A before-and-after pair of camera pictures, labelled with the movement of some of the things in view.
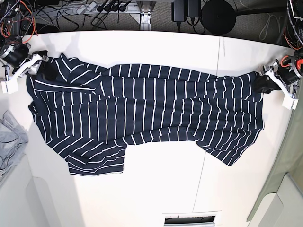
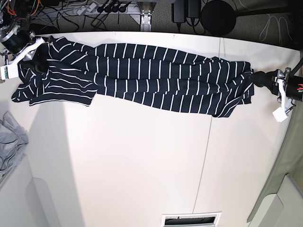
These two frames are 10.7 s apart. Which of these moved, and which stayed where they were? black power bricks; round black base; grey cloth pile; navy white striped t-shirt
Moved: navy white striped t-shirt
Stayed: round black base; black power bricks; grey cloth pile
